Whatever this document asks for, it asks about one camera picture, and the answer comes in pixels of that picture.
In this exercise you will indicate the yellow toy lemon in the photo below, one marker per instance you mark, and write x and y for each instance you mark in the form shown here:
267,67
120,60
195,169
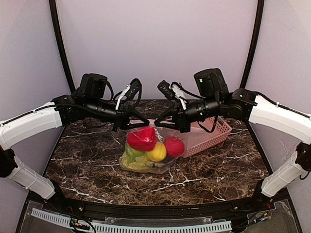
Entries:
158,154

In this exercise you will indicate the white slotted cable duct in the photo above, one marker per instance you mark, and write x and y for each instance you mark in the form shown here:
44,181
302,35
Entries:
126,225

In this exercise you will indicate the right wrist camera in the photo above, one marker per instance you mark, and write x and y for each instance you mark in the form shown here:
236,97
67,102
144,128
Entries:
173,92

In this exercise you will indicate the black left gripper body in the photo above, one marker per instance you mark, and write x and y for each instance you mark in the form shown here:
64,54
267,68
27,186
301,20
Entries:
119,119

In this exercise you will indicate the black right frame post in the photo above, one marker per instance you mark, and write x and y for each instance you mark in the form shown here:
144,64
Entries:
253,43

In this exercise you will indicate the yellow toy napa cabbage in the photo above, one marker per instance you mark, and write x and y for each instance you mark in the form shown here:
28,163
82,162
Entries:
138,166

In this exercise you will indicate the black frame post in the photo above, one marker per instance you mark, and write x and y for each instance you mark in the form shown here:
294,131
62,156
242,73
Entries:
253,43
60,45

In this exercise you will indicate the pink perforated plastic basket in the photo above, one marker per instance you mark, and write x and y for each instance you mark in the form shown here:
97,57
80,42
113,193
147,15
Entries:
211,138

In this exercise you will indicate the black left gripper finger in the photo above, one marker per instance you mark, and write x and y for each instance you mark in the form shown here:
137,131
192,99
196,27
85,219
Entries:
130,125
137,118

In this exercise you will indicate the black left frame post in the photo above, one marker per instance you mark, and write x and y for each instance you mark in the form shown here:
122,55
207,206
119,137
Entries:
60,45

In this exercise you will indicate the green toy chayote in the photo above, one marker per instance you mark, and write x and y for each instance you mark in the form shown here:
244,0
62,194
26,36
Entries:
132,153

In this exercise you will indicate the black curved front rail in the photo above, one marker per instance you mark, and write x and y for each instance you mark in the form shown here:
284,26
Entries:
235,210

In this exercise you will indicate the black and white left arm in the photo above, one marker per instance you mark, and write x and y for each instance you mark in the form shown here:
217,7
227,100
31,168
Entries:
86,101

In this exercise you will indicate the red toy bell pepper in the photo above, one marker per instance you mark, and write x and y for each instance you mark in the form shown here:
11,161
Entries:
144,139

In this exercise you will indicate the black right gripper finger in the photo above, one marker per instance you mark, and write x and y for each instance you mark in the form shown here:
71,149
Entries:
167,116
167,125

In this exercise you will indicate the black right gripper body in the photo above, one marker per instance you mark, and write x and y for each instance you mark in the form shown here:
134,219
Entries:
182,120

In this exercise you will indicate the clear zip top bag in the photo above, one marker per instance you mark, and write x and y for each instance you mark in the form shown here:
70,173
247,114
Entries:
162,135

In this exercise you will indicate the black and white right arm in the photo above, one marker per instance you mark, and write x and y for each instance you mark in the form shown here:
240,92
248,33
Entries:
248,106

